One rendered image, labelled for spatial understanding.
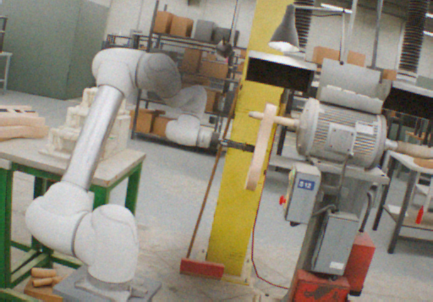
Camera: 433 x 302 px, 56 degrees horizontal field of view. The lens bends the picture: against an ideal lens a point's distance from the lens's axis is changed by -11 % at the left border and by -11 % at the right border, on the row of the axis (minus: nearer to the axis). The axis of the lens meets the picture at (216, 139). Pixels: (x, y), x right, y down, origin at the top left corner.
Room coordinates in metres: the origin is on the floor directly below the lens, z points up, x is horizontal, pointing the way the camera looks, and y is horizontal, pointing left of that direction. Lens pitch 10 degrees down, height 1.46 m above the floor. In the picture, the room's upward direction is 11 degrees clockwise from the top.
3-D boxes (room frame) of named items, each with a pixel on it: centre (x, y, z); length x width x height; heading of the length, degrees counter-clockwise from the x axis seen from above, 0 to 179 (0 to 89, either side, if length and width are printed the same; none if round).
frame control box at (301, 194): (1.70, -0.44, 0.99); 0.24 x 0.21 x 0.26; 85
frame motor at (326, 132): (1.92, -0.54, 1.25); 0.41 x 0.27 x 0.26; 85
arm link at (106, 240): (1.24, 0.26, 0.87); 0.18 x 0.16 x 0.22; 80
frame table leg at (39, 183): (2.22, 0.92, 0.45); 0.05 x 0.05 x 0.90; 85
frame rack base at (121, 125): (2.14, 0.59, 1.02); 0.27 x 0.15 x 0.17; 85
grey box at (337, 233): (1.77, -0.59, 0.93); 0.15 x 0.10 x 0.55; 85
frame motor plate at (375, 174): (1.93, -0.61, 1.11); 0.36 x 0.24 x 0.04; 85
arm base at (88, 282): (1.24, 0.23, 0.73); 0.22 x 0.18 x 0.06; 78
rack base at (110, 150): (1.99, 0.60, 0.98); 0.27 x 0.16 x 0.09; 85
